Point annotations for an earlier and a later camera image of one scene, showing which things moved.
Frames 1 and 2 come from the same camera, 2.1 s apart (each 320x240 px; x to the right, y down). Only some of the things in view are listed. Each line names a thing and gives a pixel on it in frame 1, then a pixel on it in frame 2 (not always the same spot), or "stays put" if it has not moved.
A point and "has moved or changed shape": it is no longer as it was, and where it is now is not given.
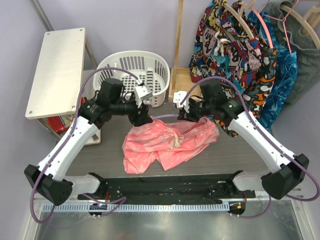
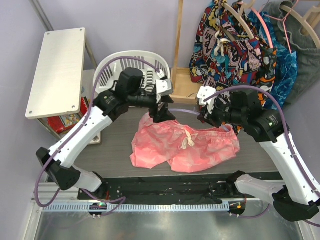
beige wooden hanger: x=248 y=4 stays put
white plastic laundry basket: x=133 y=67 stays put
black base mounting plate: x=166 y=190 stays put
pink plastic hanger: x=266 y=27 stays put
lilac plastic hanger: x=202 y=119 has moved or changed shape
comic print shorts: x=225 y=45 stays put
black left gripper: x=143 y=117 → x=159 y=116
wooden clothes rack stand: x=182 y=79 stays put
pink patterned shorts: x=171 y=144 has moved or changed shape
